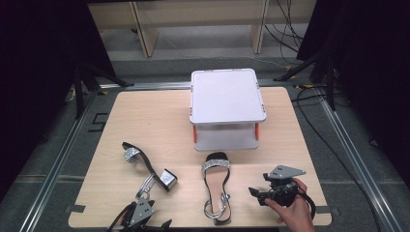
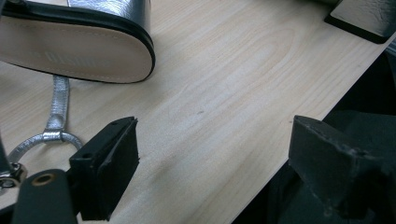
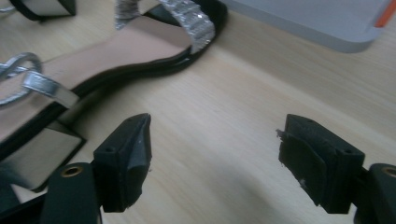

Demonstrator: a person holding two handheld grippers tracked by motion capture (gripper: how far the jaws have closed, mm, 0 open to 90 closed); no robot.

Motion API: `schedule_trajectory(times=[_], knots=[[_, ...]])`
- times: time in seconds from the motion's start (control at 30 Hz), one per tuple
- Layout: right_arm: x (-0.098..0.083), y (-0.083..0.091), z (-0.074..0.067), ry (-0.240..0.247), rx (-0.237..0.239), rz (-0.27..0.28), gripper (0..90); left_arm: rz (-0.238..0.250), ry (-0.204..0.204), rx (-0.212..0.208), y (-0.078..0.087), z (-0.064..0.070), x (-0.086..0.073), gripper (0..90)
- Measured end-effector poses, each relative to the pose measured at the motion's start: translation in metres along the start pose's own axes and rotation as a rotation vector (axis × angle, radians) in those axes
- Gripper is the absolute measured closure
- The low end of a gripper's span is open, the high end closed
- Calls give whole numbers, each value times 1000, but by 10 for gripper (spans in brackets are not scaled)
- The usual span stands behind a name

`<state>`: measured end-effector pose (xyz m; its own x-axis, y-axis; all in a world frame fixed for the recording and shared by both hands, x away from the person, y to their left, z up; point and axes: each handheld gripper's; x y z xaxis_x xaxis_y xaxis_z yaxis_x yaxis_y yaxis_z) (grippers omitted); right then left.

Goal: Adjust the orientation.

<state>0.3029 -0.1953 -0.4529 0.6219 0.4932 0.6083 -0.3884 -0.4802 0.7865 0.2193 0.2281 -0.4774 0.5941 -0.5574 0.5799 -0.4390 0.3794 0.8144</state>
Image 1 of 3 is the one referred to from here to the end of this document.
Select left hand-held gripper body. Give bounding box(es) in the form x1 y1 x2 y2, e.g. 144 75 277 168
106 196 157 232

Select white shoe rack orange posts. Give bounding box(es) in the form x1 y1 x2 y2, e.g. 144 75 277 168
189 68 268 153

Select black cable bundle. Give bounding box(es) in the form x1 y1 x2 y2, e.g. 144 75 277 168
264 0 306 66

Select black curtain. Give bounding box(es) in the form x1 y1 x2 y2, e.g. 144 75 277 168
296 0 410 182
0 0 118 202

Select black metal stand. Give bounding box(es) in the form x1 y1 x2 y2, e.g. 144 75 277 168
72 59 135 120
273 44 338 112

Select long black cable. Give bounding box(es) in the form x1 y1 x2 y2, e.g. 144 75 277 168
290 86 385 232

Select black sandal silver block heel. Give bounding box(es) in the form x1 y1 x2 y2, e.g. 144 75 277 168
121 141 179 200

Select person's right hand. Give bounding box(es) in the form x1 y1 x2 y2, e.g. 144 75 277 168
264 178 316 232

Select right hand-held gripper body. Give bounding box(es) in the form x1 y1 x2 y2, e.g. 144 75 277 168
262 164 317 220

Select black sandal rhinestone strap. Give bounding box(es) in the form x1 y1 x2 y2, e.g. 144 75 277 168
201 151 233 226

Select grey tape strip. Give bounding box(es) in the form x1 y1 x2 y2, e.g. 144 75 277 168
314 206 341 218

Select light wooden desk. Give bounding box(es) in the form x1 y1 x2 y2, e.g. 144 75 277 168
87 0 317 59

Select metal floor rail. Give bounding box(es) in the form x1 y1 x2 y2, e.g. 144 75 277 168
18 91 99 232
99 80 193 91
317 91 405 232

